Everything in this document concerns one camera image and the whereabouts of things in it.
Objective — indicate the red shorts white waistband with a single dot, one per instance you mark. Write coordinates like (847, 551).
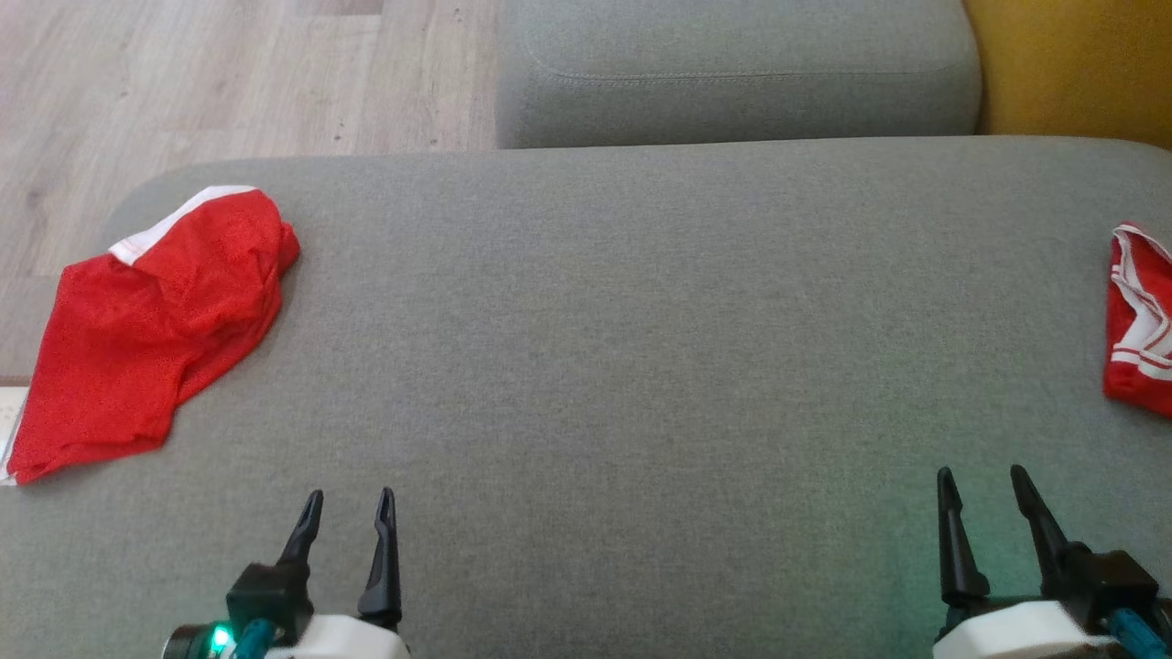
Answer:
(137, 348)

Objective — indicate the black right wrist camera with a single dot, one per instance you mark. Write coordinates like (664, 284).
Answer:
(1112, 577)

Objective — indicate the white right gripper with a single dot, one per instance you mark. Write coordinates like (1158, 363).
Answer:
(1016, 636)

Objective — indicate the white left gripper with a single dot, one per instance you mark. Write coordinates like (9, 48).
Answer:
(343, 641)

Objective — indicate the grey sofa back cushion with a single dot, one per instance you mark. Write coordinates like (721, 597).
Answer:
(732, 73)

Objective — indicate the yellow cushion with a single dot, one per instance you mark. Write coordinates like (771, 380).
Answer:
(1080, 64)

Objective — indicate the red basketball jersey white sleeves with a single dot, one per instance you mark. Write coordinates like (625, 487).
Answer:
(1140, 366)

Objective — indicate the grey sofa seat cushion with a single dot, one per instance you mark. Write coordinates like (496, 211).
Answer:
(641, 366)

